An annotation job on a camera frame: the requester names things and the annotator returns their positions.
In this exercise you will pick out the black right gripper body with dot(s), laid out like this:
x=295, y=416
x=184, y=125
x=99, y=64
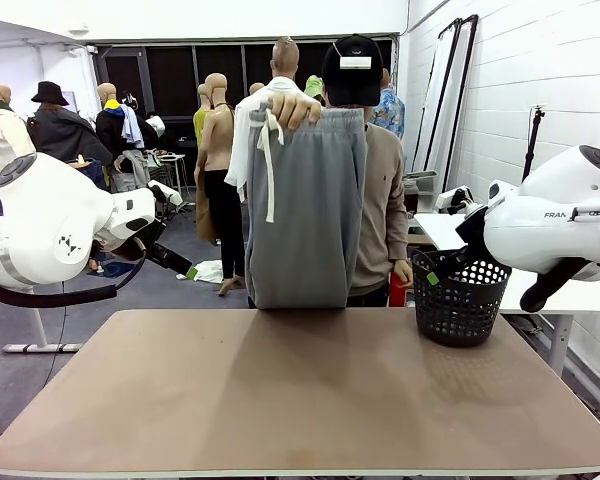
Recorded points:
x=475, y=227

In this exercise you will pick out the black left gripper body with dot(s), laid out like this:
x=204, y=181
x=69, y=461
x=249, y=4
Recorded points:
x=167, y=256

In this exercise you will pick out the grey training pants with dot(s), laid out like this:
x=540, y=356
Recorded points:
x=305, y=225

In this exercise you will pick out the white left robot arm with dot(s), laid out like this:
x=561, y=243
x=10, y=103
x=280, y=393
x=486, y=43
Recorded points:
x=45, y=225

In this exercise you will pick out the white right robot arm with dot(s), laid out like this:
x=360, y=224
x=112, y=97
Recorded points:
x=545, y=240

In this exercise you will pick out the person's left forearm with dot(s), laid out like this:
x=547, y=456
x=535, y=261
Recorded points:
x=399, y=235

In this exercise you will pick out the person's left hand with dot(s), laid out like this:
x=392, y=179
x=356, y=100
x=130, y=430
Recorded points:
x=403, y=274

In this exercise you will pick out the person's right hand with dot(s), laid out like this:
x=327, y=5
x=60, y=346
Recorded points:
x=297, y=112

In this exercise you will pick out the white cloth on floor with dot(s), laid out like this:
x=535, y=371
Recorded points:
x=210, y=272

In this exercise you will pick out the red bag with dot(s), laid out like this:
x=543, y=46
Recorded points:
x=397, y=295

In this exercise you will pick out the dark grey perforated basket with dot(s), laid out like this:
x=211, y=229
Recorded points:
x=460, y=335

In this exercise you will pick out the person in beige sweater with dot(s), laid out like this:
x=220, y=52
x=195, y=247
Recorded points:
x=377, y=200

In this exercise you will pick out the black tripod stand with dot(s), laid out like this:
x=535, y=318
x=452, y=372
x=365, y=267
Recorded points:
x=531, y=150

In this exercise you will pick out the small white background desk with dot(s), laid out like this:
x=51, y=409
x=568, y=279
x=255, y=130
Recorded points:
x=172, y=158

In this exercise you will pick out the mannequin torso in blue jeans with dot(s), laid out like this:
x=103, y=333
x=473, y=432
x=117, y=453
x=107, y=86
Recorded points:
x=92, y=172

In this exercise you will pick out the black framed leaning panel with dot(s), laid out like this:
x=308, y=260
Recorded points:
x=432, y=110
x=457, y=110

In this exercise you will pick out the mannequin in white shirt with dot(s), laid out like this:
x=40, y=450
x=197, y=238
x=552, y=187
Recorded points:
x=240, y=150

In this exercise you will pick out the bare mannequin in black trousers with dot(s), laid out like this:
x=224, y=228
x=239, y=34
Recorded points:
x=220, y=135

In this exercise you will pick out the light blue hanging shirt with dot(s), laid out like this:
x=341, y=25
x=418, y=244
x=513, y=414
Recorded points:
x=132, y=127

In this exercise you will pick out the mannequin in black jacket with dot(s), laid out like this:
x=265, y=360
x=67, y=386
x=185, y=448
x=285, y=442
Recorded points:
x=111, y=130

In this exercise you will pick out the mannequin in floral blue shirt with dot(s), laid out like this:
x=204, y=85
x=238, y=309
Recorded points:
x=392, y=115

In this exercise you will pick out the mannequin in yellow top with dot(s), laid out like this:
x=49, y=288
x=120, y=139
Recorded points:
x=200, y=120

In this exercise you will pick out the bare beige mannequin head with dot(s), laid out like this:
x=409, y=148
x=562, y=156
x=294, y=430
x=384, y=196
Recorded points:
x=256, y=89

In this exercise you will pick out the black cap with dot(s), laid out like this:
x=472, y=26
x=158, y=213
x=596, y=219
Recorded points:
x=350, y=85

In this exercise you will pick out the black bucket hat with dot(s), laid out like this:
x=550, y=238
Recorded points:
x=50, y=95

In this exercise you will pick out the mannequin in cream jacket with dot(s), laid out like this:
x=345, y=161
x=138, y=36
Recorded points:
x=0, y=135

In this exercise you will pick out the green hat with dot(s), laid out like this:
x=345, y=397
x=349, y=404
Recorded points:
x=313, y=87

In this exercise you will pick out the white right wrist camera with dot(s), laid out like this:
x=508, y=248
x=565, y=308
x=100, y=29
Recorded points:
x=452, y=199

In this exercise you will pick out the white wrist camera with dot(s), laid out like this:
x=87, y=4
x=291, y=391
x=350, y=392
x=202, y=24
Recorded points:
x=167, y=192
x=452, y=199

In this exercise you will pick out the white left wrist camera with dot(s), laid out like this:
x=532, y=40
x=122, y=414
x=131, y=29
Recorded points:
x=167, y=192

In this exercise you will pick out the white head-mounted camera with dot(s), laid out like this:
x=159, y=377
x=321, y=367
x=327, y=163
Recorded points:
x=355, y=62

